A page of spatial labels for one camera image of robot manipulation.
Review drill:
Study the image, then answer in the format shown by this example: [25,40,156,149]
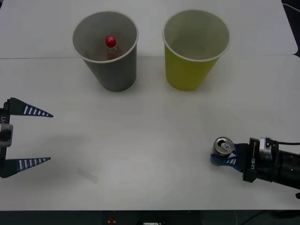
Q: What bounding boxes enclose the grey plastic waste bin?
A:
[71,11,139,92]

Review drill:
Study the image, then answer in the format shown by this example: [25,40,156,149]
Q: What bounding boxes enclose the yellow-green plastic waste bin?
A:
[162,9,231,91]

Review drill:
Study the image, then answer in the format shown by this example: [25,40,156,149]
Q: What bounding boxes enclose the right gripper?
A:
[210,137,272,183]

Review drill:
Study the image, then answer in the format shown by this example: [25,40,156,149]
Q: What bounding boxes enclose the plastic bottle with red cap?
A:
[103,35,123,61]

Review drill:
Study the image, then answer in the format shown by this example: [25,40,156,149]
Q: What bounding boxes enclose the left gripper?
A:
[0,97,54,179]

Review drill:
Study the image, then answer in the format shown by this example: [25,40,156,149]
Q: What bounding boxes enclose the black robot torso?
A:
[0,210,300,225]

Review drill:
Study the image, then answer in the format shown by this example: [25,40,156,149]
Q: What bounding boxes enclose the silver drink can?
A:
[212,136,235,163]

